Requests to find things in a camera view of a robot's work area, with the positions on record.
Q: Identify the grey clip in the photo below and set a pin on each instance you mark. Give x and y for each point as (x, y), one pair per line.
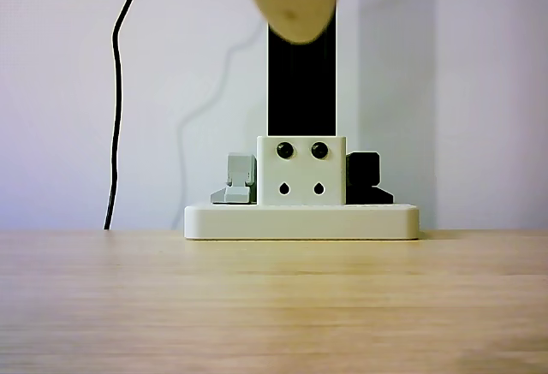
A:
(240, 173)

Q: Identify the white stand post block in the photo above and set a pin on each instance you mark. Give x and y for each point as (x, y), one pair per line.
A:
(299, 173)

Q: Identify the black screw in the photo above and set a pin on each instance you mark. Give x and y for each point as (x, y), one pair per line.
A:
(319, 150)
(284, 150)

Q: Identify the white perforated stand base plate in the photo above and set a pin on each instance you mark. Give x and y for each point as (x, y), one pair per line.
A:
(299, 222)

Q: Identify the black clip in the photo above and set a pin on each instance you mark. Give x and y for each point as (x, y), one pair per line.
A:
(364, 173)

